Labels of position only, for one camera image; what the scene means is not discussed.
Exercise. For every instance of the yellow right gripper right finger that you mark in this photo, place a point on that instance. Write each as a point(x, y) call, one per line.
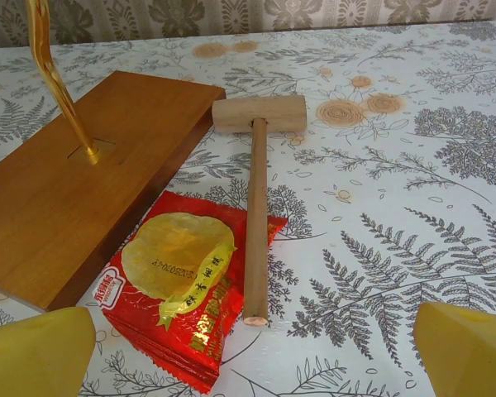
point(471, 355)

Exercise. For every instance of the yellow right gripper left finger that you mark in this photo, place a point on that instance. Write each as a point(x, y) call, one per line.
point(37, 355)

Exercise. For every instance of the red snack packet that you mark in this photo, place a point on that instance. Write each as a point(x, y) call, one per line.
point(177, 306)

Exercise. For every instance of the brown wooden rack base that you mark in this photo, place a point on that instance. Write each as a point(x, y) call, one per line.
point(66, 198)

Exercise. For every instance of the wooden mallet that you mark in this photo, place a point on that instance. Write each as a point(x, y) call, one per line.
point(257, 198)

